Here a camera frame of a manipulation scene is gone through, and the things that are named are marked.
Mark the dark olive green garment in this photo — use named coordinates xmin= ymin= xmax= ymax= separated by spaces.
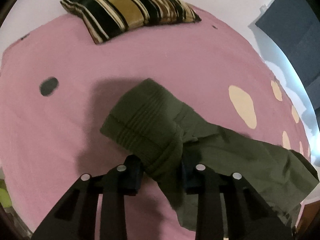
xmin=100 ymin=79 xmax=319 ymax=230

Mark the pink bedsheet with cream spots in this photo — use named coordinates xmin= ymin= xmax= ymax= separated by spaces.
xmin=1 ymin=8 xmax=313 ymax=231

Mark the dark blue curtain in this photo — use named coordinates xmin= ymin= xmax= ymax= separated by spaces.
xmin=255 ymin=0 xmax=319 ymax=109

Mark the brown black striped pillow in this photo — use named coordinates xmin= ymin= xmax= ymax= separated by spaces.
xmin=60 ymin=0 xmax=201 ymax=44

